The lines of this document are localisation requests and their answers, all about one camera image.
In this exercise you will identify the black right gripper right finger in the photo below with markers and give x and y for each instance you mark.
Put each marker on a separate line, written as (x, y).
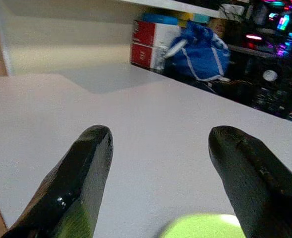
(254, 183)

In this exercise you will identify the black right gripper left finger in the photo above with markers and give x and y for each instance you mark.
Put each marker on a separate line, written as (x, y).
(76, 173)

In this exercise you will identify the lime green round object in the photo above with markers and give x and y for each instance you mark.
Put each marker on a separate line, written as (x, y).
(202, 226)

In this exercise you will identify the computer case with coloured lights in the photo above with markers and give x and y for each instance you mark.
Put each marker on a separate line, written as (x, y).
(269, 62)

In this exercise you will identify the red and white box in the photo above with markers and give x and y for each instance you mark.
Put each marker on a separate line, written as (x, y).
(145, 32)
(142, 54)

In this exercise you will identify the blue fabric bag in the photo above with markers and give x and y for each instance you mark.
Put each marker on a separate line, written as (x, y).
(200, 54)

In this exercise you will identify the cyan flat case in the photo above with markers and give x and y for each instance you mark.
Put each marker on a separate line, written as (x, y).
(160, 18)

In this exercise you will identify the white shelf board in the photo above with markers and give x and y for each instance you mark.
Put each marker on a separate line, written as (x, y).
(185, 5)

